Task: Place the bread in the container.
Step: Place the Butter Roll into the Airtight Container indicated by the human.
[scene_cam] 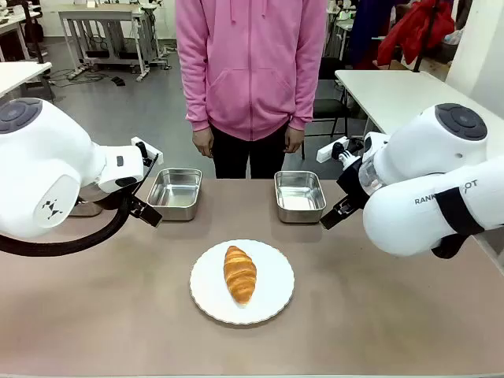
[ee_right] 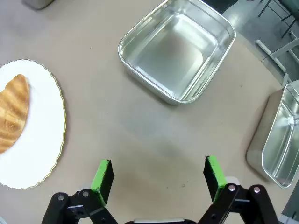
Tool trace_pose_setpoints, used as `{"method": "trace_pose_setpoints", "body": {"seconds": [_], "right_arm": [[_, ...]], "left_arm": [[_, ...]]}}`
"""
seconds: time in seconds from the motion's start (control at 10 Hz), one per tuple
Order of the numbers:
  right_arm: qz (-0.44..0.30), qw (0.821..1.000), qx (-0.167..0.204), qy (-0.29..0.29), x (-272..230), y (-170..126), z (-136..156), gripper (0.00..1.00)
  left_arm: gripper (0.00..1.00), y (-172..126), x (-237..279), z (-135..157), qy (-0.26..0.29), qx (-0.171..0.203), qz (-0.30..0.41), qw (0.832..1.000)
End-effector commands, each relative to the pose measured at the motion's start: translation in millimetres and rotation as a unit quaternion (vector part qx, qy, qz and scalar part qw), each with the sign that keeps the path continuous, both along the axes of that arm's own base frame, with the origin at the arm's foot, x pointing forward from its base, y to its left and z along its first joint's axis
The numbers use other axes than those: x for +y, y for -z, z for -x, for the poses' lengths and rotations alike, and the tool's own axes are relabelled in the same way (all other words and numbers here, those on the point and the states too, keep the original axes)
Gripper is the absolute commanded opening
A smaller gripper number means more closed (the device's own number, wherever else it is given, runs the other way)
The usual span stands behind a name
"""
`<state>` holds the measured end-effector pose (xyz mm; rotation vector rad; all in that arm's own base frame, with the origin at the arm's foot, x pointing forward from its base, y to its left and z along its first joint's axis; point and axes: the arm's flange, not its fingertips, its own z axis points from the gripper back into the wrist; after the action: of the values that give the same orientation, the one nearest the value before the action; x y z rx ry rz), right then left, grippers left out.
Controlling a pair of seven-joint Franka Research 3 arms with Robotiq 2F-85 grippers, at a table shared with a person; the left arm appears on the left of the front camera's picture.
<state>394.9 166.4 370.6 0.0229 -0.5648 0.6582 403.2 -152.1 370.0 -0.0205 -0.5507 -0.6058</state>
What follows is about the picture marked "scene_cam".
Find person's left hand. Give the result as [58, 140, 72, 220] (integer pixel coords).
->
[283, 124, 305, 154]

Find large white side table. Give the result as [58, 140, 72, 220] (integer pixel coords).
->
[334, 69, 504, 137]

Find black slanted pole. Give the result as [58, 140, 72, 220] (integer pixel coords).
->
[412, 0, 441, 74]

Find white scalloped plate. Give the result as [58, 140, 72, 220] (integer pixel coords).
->
[189, 239, 296, 326]

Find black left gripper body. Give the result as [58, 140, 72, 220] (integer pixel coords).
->
[132, 153, 160, 198]

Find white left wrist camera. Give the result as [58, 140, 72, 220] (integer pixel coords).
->
[130, 135, 164, 167]

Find black background stand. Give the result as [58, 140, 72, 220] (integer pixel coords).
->
[20, 0, 46, 65]

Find grey background desk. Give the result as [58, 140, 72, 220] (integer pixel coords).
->
[57, 6, 161, 83]

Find red jacket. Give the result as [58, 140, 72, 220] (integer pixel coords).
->
[376, 0, 457, 69]

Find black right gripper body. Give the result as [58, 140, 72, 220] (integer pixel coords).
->
[335, 156, 372, 210]

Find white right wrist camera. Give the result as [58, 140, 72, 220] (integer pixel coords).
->
[316, 136, 364, 164]

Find golden croissant bread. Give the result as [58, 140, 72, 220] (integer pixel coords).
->
[222, 245, 258, 306]

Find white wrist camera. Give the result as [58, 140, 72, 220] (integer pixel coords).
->
[130, 135, 164, 167]
[316, 136, 364, 164]

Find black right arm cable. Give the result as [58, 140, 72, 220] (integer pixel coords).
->
[430, 232, 469, 260]

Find person in pink hoodie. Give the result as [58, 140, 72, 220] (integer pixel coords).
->
[175, 0, 328, 143]

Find black office chair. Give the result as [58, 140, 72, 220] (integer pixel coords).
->
[302, 57, 352, 159]

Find black trousers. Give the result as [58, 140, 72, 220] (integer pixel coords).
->
[211, 120, 290, 180]

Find person's right hand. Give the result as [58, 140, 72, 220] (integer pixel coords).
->
[191, 127, 216, 159]

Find small white side table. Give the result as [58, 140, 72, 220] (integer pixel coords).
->
[0, 61, 54, 98]

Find dark blue hanging cloth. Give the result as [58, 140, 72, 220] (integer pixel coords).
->
[347, 0, 391, 69]

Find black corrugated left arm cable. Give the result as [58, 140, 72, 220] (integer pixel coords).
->
[0, 195, 132, 258]

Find white floor power strip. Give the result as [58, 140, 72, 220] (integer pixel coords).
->
[68, 63, 95, 80]

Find steel rectangular container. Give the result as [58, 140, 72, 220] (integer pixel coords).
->
[68, 198, 105, 218]
[273, 170, 328, 225]
[146, 167, 204, 223]

